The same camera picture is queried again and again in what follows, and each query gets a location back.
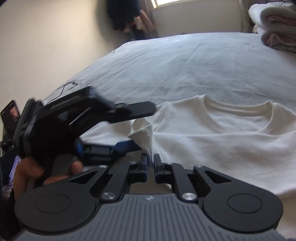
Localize grey bed sheet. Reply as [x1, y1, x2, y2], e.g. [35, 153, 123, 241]
[46, 33, 295, 238]

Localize black charging cable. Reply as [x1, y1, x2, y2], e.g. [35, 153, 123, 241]
[43, 82, 79, 105]

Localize cream Pooh t-shirt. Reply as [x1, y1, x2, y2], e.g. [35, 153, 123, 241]
[81, 95, 295, 197]

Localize person left hand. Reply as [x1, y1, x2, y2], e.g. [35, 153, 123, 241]
[13, 157, 83, 200]

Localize black phone on stand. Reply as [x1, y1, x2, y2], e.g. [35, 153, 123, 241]
[1, 100, 20, 139]

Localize hanging dark clothes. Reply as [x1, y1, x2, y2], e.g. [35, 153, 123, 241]
[106, 0, 158, 40]

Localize folded grey pink duvet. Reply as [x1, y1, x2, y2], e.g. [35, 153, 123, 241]
[248, 1, 295, 53]

